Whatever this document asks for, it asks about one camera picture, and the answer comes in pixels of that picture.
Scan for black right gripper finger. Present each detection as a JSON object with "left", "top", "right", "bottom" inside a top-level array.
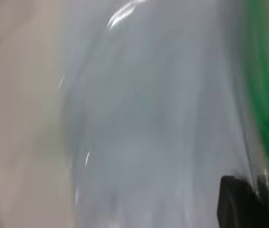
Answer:
[{"left": 216, "top": 175, "right": 269, "bottom": 228}]

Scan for white paper sheets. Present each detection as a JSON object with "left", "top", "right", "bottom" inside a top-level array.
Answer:
[{"left": 63, "top": 0, "right": 256, "bottom": 228}]

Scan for clear plastic zip bag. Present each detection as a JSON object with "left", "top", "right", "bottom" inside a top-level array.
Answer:
[{"left": 53, "top": 0, "right": 269, "bottom": 228}]

